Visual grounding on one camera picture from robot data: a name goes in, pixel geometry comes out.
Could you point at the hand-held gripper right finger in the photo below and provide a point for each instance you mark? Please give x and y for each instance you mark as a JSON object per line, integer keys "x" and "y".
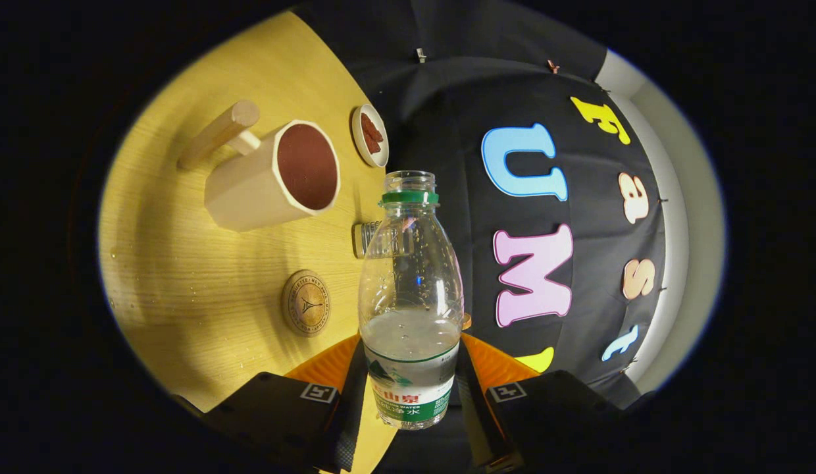
{"x": 479, "y": 424}

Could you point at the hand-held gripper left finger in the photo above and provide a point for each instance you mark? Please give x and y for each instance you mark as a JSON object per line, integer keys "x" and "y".
{"x": 350, "y": 428}

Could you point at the round wooden coaster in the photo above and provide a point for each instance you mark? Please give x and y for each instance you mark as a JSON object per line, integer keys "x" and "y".
{"x": 306, "y": 303}

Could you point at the clear plastic juice bottle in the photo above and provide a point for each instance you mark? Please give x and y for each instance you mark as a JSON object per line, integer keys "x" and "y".
{"x": 411, "y": 276}

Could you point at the beige wooden cup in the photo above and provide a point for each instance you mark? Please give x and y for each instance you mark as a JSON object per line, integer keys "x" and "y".
{"x": 243, "y": 191}

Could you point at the small clear glass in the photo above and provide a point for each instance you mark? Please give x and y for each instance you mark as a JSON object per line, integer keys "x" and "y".
{"x": 363, "y": 240}

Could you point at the wooden table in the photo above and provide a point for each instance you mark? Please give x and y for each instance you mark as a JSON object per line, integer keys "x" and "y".
{"x": 184, "y": 283}

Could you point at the small white plate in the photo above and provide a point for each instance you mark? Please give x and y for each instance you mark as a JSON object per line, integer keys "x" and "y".
{"x": 355, "y": 135}

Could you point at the red-brown food slices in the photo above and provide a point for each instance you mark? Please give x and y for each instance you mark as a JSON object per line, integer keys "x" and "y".
{"x": 372, "y": 131}

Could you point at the black backdrop cloth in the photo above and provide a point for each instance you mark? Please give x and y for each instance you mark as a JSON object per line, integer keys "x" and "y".
{"x": 460, "y": 99}

